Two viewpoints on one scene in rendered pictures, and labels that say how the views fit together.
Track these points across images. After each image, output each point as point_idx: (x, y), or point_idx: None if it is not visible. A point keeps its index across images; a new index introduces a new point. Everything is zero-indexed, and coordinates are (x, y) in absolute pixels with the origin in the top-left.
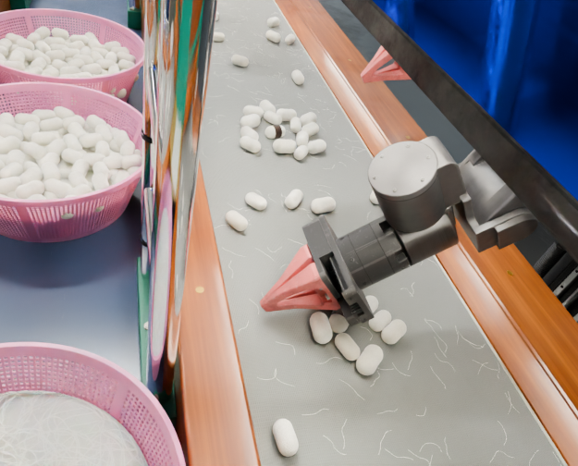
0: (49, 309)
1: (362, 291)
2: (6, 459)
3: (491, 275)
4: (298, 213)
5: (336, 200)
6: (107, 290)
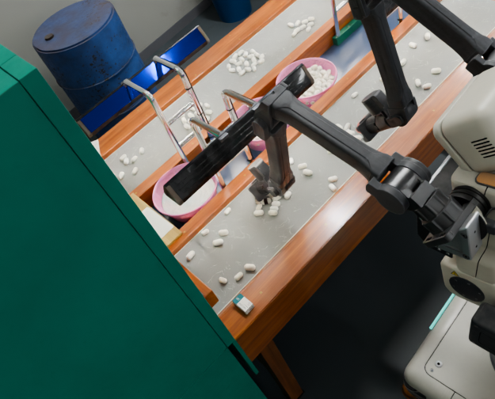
0: (235, 165)
1: (263, 194)
2: None
3: (317, 220)
4: (300, 171)
5: (318, 173)
6: None
